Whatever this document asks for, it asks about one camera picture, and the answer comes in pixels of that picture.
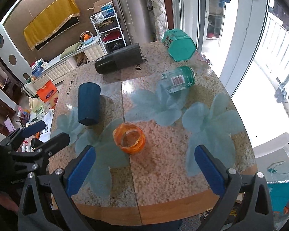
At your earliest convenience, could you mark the dark blue cylindrical cup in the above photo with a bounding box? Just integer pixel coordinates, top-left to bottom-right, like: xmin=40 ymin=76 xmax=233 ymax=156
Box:
xmin=78 ymin=82 xmax=101 ymax=126

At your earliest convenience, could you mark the orange cardboard box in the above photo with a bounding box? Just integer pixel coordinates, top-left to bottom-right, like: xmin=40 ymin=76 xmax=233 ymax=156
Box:
xmin=37 ymin=80 xmax=57 ymax=103

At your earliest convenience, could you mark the bowl of oranges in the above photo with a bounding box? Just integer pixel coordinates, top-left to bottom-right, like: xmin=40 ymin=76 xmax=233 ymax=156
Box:
xmin=80 ymin=31 xmax=93 ymax=44

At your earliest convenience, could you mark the black cylindrical thermos bottle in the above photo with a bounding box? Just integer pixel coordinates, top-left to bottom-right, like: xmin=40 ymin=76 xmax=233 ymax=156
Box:
xmin=94 ymin=43 xmax=144 ymax=74

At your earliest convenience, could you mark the yellow cloth covered television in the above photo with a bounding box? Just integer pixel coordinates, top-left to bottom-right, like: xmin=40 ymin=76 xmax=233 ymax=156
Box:
xmin=23 ymin=0 xmax=80 ymax=50

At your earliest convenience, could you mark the white metal shelf rack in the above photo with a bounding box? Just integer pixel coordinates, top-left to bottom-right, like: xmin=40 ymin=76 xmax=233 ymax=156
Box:
xmin=90 ymin=6 xmax=127 ymax=54

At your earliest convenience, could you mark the clear glass jar green lid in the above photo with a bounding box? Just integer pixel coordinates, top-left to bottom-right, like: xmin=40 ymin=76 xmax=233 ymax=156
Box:
xmin=160 ymin=66 xmax=196 ymax=93

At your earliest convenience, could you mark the teal hexagonal tin box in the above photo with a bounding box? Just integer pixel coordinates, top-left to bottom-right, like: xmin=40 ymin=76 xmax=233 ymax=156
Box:
xmin=162 ymin=29 xmax=196 ymax=62

